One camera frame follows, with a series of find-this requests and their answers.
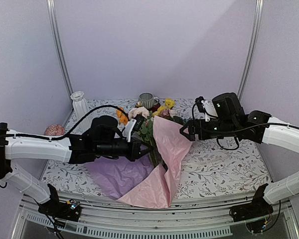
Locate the pink wrapping paper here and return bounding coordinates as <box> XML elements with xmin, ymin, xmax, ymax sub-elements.
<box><xmin>117</xmin><ymin>116</ymin><xmax>192</xmax><ymax>209</ymax></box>

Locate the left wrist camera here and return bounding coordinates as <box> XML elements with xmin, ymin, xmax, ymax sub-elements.
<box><xmin>122</xmin><ymin>115</ymin><xmax>145</xmax><ymax>142</ymax></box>

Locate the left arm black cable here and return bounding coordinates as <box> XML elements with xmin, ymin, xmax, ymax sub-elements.
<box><xmin>0</xmin><ymin>104</ymin><xmax>130</xmax><ymax>190</ymax></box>

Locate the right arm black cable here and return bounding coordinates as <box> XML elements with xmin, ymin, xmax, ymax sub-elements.
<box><xmin>191</xmin><ymin>102</ymin><xmax>299</xmax><ymax>151</ymax></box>

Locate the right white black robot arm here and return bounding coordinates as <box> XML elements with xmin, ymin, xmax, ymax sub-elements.
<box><xmin>179</xmin><ymin>92</ymin><xmax>299</xmax><ymax>217</ymax></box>

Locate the purple wrapping paper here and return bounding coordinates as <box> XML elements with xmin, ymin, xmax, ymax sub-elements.
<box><xmin>84</xmin><ymin>155</ymin><xmax>154</xmax><ymax>200</ymax></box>

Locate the pink patterned ball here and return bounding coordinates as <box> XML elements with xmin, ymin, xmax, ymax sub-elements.
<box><xmin>44</xmin><ymin>124</ymin><xmax>65</xmax><ymax>136</ymax></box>

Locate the white printed ribbon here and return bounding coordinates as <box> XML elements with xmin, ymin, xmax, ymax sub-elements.
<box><xmin>181</xmin><ymin>154</ymin><xmax>228</xmax><ymax>170</ymax></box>

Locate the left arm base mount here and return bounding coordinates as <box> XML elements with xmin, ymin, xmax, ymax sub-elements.
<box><xmin>38</xmin><ymin>199</ymin><xmax>82</xmax><ymax>222</ymax></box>

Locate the striped grey mug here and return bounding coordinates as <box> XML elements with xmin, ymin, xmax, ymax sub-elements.
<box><xmin>138</xmin><ymin>93</ymin><xmax>159</xmax><ymax>109</ymax></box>

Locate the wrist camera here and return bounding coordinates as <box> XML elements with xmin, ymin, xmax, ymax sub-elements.
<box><xmin>122</xmin><ymin>115</ymin><xmax>145</xmax><ymax>142</ymax></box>
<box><xmin>195</xmin><ymin>96</ymin><xmax>218</xmax><ymax>122</ymax></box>

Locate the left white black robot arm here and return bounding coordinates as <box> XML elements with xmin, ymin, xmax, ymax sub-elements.
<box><xmin>0</xmin><ymin>116</ymin><xmax>153</xmax><ymax>216</ymax></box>

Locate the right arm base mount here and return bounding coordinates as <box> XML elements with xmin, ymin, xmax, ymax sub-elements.
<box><xmin>229</xmin><ymin>198</ymin><xmax>274</xmax><ymax>222</ymax></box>

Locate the dark red coaster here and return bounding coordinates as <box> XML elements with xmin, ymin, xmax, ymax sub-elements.
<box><xmin>149</xmin><ymin>103</ymin><xmax>161</xmax><ymax>112</ymax></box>

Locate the aluminium front rail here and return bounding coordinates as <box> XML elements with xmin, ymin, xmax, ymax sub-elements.
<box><xmin>12</xmin><ymin>191</ymin><xmax>299</xmax><ymax>239</ymax></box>

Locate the floral patterned table mat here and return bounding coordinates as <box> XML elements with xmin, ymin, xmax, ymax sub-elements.
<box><xmin>41</xmin><ymin>98</ymin><xmax>270</xmax><ymax>200</ymax></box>

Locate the right aluminium frame post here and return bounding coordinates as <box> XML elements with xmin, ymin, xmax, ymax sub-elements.
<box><xmin>237</xmin><ymin>0</ymin><xmax>264</xmax><ymax>101</ymax></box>

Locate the mixed flower bouquet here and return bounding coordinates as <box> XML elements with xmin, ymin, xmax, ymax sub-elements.
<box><xmin>129</xmin><ymin>98</ymin><xmax>184</xmax><ymax>168</ymax></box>

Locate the left aluminium frame post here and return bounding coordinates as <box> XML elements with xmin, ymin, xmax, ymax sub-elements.
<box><xmin>46</xmin><ymin>0</ymin><xmax>73</xmax><ymax>97</ymax></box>

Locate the aluminium frame post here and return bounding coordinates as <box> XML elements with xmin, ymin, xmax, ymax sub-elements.
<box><xmin>46</xmin><ymin>0</ymin><xmax>73</xmax><ymax>97</ymax></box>
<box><xmin>237</xmin><ymin>0</ymin><xmax>264</xmax><ymax>101</ymax></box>

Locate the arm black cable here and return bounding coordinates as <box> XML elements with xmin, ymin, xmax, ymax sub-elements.
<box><xmin>191</xmin><ymin>102</ymin><xmax>299</xmax><ymax>151</ymax></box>
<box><xmin>0</xmin><ymin>104</ymin><xmax>130</xmax><ymax>190</ymax></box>

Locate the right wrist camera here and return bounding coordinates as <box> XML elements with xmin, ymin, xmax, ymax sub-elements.
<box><xmin>195</xmin><ymin>96</ymin><xmax>218</xmax><ymax>122</ymax></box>

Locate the white ribbed vase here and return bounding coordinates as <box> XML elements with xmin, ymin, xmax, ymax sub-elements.
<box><xmin>70</xmin><ymin>91</ymin><xmax>91</xmax><ymax>129</ymax></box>

